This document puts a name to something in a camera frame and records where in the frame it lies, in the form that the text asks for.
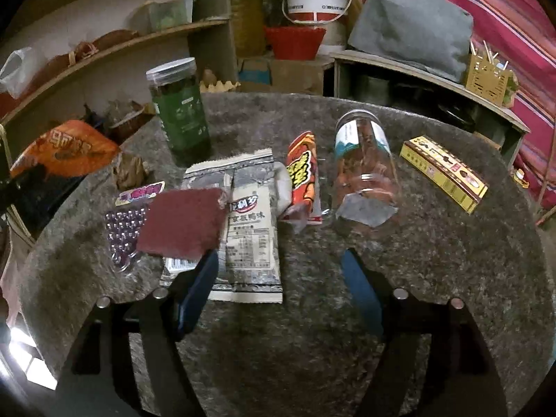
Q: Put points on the white plastic tub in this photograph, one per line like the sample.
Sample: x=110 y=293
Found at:
x=334 y=34

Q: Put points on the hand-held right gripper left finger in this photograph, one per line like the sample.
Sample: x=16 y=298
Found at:
x=200 y=286

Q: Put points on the clear plastic snack jar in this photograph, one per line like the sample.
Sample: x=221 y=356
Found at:
x=365 y=169

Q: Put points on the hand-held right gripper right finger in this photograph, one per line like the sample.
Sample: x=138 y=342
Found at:
x=360 y=286

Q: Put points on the bundle of wooden chopsticks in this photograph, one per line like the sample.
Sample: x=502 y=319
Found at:
x=488 y=54

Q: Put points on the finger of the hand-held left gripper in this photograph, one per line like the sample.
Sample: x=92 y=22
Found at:
x=19 y=186

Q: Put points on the large yellow oil jug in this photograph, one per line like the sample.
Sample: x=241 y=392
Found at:
x=247 y=13

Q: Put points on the brown paper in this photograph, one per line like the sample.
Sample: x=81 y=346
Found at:
x=130 y=169

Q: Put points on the orange snack bag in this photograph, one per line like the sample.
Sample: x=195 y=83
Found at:
x=74 y=147

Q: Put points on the yellow egg tray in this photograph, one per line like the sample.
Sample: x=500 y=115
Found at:
x=219 y=83

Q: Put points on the small white packet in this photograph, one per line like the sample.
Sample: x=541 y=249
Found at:
x=178 y=266

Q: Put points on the dark blue plastic crate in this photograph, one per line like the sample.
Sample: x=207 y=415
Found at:
x=65 y=202

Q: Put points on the grey cushion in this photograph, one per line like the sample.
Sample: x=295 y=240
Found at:
x=408 y=26

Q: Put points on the white plastic bag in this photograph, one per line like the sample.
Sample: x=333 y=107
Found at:
x=15 y=71

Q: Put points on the white plastic bucket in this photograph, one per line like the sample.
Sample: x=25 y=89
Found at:
x=315 y=0

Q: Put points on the purple bead blister pack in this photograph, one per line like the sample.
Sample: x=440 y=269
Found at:
x=126 y=226

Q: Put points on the yellow cardboard box with print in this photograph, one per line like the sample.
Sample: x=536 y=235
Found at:
x=443 y=171

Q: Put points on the green label tea jar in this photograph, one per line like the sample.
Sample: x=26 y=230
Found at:
x=182 y=113

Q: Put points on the sweet potato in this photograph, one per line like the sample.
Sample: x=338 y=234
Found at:
x=115 y=40
x=58 y=66

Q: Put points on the low wooden cabinet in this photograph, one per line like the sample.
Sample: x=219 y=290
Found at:
x=434 y=82

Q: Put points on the grey white snack packet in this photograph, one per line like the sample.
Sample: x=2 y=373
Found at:
x=249 y=234

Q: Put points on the wooden shelf unit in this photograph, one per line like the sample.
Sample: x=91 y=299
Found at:
x=130 y=74

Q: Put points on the bamboo chopstick holder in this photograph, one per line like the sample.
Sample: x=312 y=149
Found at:
x=484 y=82

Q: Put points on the orange red snack wrapper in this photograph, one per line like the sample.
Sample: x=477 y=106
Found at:
x=302 y=169

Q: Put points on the maroon scouring pad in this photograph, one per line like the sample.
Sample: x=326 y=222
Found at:
x=178 y=221

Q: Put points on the small brown basket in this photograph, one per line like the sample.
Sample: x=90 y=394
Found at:
x=130 y=121

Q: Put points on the brown cardboard box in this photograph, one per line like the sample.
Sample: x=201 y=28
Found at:
x=286 y=76

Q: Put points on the clear plastic container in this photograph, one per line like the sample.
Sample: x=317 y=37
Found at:
x=160 y=13

